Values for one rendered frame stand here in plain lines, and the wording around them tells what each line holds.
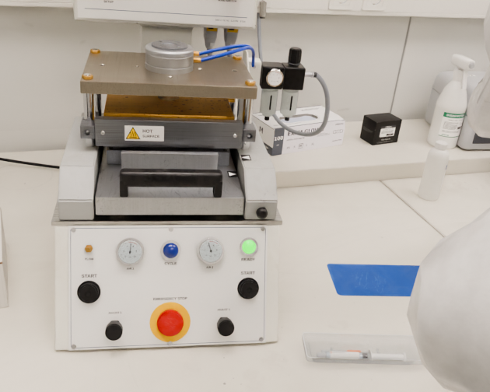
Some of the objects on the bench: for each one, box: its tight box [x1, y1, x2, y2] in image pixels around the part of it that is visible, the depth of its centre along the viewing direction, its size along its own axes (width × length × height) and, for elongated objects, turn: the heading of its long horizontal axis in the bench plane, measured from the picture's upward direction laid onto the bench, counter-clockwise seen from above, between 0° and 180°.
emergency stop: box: [157, 310, 184, 336], centre depth 87 cm, size 2×4×4 cm, turn 89°
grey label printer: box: [425, 71, 490, 149], centre depth 167 cm, size 25×20×17 cm
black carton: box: [360, 113, 402, 145], centre depth 160 cm, size 6×9×7 cm
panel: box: [68, 225, 268, 351], centre depth 87 cm, size 2×30×19 cm, turn 89°
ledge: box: [268, 119, 490, 188], centre depth 162 cm, size 30×84×4 cm, turn 99°
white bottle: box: [418, 141, 450, 201], centre depth 139 cm, size 5×5×14 cm
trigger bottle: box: [427, 54, 475, 149], centre depth 157 cm, size 9×8×25 cm
